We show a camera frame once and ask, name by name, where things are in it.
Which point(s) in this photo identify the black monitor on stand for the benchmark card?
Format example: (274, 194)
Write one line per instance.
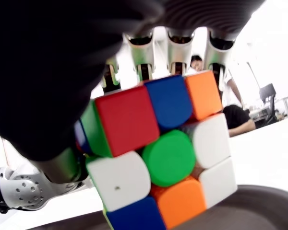
(268, 95)

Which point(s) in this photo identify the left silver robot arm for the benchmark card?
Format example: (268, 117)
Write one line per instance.
(21, 191)

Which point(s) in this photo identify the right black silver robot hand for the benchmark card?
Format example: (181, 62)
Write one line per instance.
(50, 72)

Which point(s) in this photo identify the multicoloured Rubik's cube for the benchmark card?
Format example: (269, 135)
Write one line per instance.
(158, 148)

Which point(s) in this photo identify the seated person in black shirt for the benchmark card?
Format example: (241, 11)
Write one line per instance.
(237, 119)

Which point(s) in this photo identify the dark brown round plate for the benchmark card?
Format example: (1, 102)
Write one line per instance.
(254, 210)

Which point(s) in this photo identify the person in white shirt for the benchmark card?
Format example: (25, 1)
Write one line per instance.
(232, 86)

